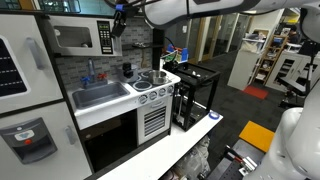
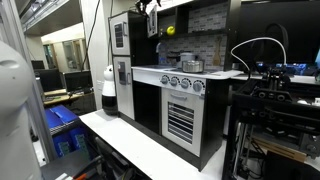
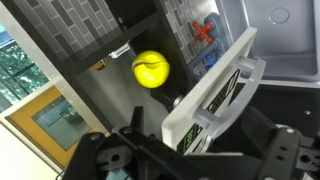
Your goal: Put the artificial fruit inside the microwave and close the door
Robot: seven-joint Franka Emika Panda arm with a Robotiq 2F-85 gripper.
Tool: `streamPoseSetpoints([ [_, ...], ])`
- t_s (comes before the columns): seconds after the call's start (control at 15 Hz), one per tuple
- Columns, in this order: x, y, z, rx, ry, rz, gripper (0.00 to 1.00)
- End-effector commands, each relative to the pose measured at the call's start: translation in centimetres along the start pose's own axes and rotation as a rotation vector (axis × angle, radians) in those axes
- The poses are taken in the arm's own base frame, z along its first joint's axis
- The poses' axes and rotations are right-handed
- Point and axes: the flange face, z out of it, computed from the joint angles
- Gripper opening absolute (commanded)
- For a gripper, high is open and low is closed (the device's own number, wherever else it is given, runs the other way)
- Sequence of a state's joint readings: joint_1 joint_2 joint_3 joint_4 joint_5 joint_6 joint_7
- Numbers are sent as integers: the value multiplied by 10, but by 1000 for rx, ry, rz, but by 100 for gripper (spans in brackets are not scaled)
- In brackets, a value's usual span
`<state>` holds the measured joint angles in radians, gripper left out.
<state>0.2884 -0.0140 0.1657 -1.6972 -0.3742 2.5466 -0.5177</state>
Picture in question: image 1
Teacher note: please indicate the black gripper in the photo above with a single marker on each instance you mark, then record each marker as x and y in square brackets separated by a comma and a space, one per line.
[128, 14]

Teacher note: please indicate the white toy microwave door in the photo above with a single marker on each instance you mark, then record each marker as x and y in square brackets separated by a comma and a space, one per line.
[80, 36]

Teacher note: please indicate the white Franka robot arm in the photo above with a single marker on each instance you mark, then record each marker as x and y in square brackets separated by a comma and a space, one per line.
[200, 10]

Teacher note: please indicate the white fridge door with window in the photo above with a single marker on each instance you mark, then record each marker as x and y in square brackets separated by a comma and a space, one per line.
[36, 76]

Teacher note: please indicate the white toy oven door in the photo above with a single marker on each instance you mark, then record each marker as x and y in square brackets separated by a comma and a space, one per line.
[154, 120]

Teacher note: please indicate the white fridge door with dispenser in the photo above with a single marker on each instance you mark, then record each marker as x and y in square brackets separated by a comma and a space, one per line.
[66, 160]

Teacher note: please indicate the gray pot with black knob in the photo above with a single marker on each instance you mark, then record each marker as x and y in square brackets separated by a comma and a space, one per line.
[128, 76]

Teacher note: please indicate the gray toy faucet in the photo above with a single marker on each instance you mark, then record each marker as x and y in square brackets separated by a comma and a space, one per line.
[90, 68]

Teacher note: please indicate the green round gadget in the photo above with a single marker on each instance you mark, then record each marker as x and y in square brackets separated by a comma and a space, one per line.
[170, 57]

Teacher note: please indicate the round black stove burner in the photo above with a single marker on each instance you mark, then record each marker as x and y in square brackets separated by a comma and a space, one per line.
[142, 86]

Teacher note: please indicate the silver steel pot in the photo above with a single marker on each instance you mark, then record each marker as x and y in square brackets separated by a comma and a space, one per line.
[157, 77]

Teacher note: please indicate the gray toy sink basin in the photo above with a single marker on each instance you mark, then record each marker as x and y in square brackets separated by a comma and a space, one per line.
[100, 95]

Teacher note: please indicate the blue plastic block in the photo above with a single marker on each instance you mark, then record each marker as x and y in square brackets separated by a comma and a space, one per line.
[184, 54]

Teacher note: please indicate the round silver stove knob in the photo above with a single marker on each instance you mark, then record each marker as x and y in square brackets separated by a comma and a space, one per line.
[152, 95]
[142, 99]
[162, 92]
[170, 89]

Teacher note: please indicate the white toy kitchen unit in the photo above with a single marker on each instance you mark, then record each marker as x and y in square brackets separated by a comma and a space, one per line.
[110, 110]

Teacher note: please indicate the blue tape roll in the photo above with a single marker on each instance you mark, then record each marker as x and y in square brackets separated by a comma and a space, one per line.
[214, 115]

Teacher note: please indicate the plain white cabinet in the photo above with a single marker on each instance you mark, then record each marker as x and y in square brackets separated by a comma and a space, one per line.
[243, 68]

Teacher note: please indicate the gray toy water dispenser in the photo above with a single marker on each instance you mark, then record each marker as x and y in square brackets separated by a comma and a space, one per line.
[26, 140]

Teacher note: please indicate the red floor mat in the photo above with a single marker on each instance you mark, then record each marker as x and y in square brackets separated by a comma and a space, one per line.
[256, 91]

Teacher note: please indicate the wooden open shelf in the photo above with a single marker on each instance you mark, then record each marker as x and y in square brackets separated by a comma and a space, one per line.
[266, 60]

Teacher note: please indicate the gray plastic bag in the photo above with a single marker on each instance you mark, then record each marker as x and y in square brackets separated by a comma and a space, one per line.
[195, 160]

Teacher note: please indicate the yellow floor pad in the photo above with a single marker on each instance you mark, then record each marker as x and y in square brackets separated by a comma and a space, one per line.
[257, 135]

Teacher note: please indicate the person in dark clothes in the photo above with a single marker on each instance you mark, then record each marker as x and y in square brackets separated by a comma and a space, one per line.
[293, 35]

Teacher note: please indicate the black padded bench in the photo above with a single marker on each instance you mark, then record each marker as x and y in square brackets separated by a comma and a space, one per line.
[293, 86]

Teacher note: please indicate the black metal frame box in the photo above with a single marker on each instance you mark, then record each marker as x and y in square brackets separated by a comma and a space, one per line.
[186, 75]

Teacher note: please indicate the black base plate with clamp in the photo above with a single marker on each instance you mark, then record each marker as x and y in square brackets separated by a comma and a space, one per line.
[233, 163]

